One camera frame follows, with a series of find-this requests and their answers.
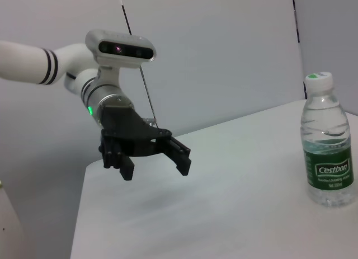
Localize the water bottle with green label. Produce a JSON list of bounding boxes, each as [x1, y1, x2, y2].
[[300, 70, 353, 209]]

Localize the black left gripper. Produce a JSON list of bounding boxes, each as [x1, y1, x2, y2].
[[97, 105, 192, 182]]

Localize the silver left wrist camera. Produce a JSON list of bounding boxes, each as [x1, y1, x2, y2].
[[84, 29, 158, 88]]

